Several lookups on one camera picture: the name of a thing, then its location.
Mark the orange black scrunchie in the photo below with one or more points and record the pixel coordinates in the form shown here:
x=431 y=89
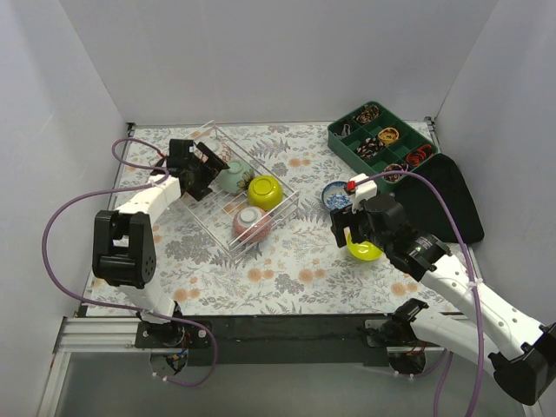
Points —
x=417 y=156

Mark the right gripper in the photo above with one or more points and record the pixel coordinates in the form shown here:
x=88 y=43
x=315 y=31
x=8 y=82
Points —
x=344 y=221

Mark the green compartment tray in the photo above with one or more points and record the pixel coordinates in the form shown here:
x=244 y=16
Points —
x=345 y=136

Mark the blue floral white bowl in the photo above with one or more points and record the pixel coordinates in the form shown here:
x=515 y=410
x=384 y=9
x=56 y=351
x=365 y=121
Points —
x=335 y=196

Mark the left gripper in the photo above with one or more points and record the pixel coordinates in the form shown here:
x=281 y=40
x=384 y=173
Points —
x=208 y=169

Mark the black cloth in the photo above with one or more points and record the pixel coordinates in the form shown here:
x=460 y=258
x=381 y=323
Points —
x=424 y=211

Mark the black floral scrunchie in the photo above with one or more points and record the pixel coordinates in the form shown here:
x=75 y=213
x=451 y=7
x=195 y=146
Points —
x=369 y=148

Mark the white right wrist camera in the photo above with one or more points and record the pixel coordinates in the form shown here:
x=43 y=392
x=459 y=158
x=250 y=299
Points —
x=360 y=188

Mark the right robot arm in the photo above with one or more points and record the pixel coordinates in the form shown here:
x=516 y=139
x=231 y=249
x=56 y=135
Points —
x=517 y=350

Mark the yellow patterned scrunchie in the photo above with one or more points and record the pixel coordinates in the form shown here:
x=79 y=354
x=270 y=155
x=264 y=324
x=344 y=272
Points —
x=388 y=136

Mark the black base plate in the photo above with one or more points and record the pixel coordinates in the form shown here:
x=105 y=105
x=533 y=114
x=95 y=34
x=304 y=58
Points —
x=367 y=339

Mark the white wire dish rack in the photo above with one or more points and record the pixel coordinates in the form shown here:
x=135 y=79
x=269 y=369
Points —
x=201 y=233

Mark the dark patterned scrunchie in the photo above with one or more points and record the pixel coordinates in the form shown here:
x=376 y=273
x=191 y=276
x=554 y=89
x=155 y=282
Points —
x=394 y=172

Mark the red diamond patterned bowl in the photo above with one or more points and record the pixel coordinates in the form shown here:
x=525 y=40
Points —
x=220 y=148

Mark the pink speckled bowl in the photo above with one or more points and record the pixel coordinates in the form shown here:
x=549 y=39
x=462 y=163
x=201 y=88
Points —
x=251 y=224

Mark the mint green floral bowl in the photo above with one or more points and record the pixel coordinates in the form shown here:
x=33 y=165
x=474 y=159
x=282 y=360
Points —
x=236 y=178

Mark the lime green bowl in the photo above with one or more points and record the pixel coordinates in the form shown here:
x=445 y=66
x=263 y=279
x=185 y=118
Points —
x=364 y=251
x=265 y=192

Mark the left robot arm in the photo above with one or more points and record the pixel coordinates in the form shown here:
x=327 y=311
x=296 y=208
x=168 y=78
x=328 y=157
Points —
x=124 y=253

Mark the brown patterned scrunchie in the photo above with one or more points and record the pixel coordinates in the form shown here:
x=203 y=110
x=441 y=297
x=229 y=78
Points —
x=367 y=114

